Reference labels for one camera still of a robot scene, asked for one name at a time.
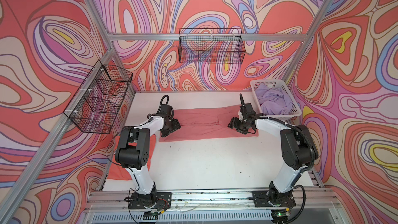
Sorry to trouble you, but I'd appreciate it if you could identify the folded red t shirt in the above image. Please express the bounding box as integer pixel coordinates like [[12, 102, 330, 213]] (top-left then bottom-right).
[[107, 134, 157, 180]]

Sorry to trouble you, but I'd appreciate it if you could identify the aluminium frame post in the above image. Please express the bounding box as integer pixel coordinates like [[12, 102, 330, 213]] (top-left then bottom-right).
[[282, 0, 334, 84], [73, 0, 137, 94]]

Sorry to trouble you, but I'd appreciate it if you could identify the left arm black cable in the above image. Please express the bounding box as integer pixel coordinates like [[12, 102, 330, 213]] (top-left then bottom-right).
[[105, 94, 170, 224]]

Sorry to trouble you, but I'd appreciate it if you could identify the white plastic laundry basket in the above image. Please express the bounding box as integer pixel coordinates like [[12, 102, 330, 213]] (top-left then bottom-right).
[[250, 79, 302, 120]]

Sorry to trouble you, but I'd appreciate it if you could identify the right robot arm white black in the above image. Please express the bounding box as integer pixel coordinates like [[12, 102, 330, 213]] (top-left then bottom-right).
[[228, 101, 319, 206]]

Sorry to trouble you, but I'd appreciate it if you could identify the lavender t shirt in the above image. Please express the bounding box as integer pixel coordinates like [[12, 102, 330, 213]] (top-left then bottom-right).
[[255, 84, 293, 115]]

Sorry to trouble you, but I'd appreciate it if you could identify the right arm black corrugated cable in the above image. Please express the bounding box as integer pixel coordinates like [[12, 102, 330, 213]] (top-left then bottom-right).
[[238, 93, 316, 224]]

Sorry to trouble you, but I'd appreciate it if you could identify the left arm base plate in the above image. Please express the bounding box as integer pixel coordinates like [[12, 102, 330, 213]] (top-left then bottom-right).
[[128, 191, 172, 211]]

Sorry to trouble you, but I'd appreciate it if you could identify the black wire basket wall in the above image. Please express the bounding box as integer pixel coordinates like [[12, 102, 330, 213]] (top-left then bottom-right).
[[178, 28, 246, 64], [63, 61, 133, 134]]

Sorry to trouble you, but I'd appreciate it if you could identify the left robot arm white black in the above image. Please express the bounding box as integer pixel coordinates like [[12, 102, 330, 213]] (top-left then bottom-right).
[[115, 103, 181, 209]]

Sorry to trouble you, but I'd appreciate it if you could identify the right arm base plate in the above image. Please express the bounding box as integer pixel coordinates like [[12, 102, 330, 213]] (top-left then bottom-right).
[[251, 189, 296, 208]]

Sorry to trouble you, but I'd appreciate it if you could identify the pink t shirt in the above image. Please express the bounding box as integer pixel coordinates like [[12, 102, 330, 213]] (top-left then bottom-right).
[[160, 105, 259, 143]]

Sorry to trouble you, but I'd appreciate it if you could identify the aluminium frame left post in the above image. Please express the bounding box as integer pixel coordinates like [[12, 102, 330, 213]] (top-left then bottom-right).
[[73, 0, 137, 94]]

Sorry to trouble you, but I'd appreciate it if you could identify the aluminium frame rail base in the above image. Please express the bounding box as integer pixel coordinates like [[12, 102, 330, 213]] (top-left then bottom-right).
[[78, 187, 349, 224]]

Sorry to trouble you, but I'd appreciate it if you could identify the aluminium frame right post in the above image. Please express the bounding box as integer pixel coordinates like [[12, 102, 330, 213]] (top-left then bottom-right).
[[282, 0, 334, 84]]

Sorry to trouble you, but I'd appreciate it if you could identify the black wire basket left wall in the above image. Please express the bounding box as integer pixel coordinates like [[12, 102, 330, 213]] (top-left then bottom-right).
[[63, 61, 133, 134]]

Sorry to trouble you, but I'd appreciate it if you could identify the aluminium frame back crossbar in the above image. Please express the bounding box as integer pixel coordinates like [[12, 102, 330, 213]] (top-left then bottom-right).
[[107, 33, 308, 41]]

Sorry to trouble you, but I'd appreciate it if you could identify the black wire basket back wall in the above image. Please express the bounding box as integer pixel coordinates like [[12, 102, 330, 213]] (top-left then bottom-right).
[[178, 28, 246, 64]]

